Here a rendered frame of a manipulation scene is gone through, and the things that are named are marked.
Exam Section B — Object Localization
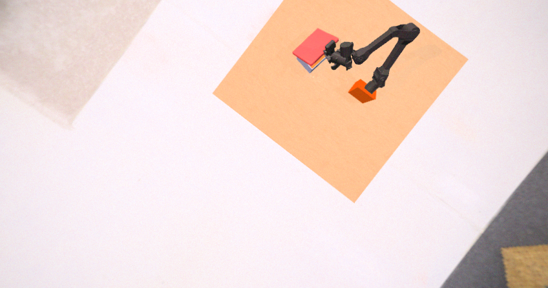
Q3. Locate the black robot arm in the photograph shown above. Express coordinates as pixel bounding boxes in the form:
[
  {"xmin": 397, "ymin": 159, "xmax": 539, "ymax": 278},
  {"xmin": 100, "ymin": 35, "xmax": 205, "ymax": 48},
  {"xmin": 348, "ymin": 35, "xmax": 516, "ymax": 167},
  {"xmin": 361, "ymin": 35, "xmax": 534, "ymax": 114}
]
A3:
[{"xmin": 337, "ymin": 22, "xmax": 420, "ymax": 95}]

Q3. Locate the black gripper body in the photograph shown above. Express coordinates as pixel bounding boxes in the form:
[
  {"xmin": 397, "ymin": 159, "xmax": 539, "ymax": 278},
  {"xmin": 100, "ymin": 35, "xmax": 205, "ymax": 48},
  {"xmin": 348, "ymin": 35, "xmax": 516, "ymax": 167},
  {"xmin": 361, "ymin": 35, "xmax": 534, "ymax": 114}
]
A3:
[{"xmin": 325, "ymin": 40, "xmax": 341, "ymax": 71}]

